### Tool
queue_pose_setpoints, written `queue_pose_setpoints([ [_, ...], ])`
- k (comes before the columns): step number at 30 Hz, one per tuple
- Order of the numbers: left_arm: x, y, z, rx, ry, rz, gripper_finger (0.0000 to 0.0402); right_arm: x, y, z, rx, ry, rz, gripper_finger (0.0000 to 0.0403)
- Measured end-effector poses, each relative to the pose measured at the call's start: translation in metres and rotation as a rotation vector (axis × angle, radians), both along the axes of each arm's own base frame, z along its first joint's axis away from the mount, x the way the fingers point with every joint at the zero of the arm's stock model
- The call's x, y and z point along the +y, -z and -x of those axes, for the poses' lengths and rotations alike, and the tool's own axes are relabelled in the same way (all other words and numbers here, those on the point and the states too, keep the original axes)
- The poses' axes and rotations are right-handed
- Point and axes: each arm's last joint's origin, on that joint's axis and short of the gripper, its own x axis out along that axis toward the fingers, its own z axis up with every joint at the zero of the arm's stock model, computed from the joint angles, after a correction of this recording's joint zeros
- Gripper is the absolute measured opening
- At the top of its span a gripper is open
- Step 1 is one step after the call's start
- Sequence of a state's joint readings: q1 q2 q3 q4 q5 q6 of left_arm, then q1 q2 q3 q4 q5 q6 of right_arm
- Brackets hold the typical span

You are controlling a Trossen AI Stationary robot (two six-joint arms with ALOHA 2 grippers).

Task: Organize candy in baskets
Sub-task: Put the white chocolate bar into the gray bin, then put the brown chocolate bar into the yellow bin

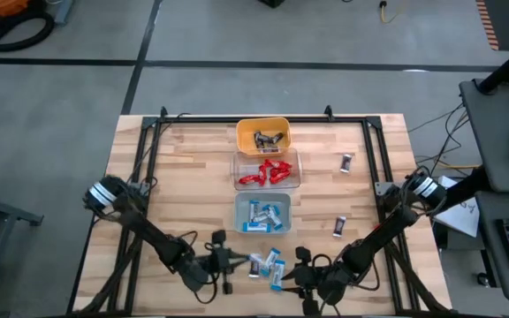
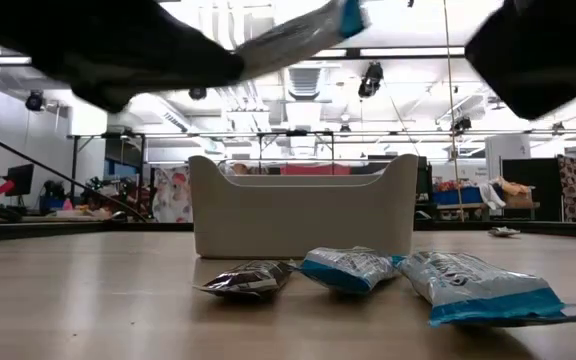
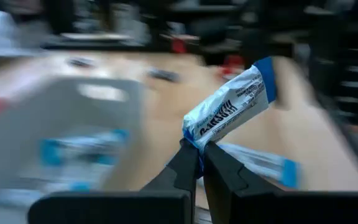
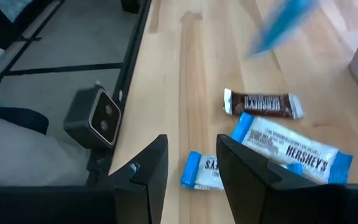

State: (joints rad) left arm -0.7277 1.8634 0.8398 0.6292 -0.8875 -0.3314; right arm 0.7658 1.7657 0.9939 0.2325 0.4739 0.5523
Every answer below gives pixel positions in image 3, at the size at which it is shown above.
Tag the grey plastic basket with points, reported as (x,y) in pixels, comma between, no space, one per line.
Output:
(57,105)

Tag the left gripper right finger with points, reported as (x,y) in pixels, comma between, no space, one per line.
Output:
(275,208)

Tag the brown silver candy bar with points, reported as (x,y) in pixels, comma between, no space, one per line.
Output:
(163,75)
(81,62)

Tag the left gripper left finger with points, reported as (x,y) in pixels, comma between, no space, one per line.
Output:
(110,208)

